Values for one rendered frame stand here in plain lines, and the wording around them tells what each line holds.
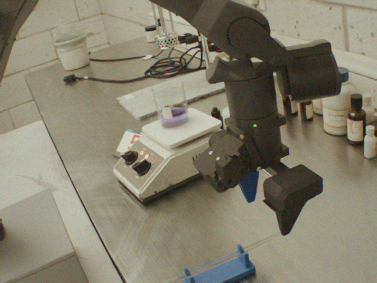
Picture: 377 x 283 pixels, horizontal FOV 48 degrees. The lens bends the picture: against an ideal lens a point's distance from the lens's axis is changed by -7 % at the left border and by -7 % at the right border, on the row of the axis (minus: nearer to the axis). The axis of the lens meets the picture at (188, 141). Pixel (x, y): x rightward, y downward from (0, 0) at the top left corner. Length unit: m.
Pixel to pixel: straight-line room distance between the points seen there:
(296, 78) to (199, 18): 0.12
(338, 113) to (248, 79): 0.46
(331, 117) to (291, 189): 0.47
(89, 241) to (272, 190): 0.38
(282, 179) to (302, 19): 0.77
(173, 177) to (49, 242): 0.33
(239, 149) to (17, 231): 0.32
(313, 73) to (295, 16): 0.73
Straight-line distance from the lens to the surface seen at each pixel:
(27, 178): 1.05
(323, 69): 0.51
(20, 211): 0.68
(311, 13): 1.17
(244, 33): 0.46
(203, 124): 0.85
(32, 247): 0.58
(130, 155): 0.86
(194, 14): 0.47
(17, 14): 0.48
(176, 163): 0.81
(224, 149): 0.52
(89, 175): 0.97
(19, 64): 3.23
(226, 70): 0.49
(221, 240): 0.70
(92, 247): 0.75
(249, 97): 0.49
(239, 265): 0.63
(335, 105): 0.92
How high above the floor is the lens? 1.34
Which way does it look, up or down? 26 degrees down
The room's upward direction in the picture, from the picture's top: 12 degrees counter-clockwise
